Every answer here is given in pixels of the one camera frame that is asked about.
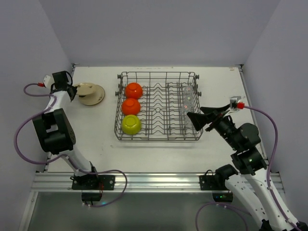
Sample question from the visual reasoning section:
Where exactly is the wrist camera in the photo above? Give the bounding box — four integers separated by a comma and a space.
230, 96, 242, 113
43, 75, 54, 89

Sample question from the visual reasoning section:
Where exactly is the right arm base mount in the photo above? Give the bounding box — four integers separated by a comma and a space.
199, 169, 233, 203

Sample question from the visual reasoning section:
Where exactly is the cream plate with flower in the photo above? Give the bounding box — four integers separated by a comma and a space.
78, 85, 105, 106

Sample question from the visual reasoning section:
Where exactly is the grey wire dish rack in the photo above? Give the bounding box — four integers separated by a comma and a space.
114, 71, 203, 142

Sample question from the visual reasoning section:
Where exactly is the farthest clear glass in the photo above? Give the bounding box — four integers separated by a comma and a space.
182, 86, 193, 95

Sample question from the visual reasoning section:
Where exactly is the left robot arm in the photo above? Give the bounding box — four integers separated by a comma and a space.
32, 71, 95, 177

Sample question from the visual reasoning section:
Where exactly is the small cream plate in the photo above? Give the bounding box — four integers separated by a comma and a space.
74, 83, 96, 96

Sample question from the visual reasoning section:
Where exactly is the clear glass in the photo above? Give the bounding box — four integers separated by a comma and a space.
182, 86, 193, 95
180, 103, 193, 115
184, 114, 196, 128
183, 94, 194, 105

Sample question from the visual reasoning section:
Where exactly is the lime green bowl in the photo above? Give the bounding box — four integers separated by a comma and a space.
121, 115, 141, 135

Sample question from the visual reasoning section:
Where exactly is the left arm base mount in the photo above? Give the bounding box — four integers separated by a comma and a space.
70, 175, 115, 205

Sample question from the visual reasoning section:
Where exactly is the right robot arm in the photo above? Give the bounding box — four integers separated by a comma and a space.
187, 102, 308, 231

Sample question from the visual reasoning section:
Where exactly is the aluminium mounting rail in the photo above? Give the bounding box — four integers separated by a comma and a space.
31, 171, 284, 193

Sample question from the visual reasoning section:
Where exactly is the orange bowl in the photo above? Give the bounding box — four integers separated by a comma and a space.
125, 82, 143, 100
121, 98, 141, 116

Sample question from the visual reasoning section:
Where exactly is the nearest clear glass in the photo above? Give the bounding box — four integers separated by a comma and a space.
184, 114, 196, 128

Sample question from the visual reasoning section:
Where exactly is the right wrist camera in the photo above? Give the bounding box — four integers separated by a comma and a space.
230, 96, 242, 113

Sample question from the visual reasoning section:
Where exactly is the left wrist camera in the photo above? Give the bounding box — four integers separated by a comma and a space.
43, 75, 54, 89

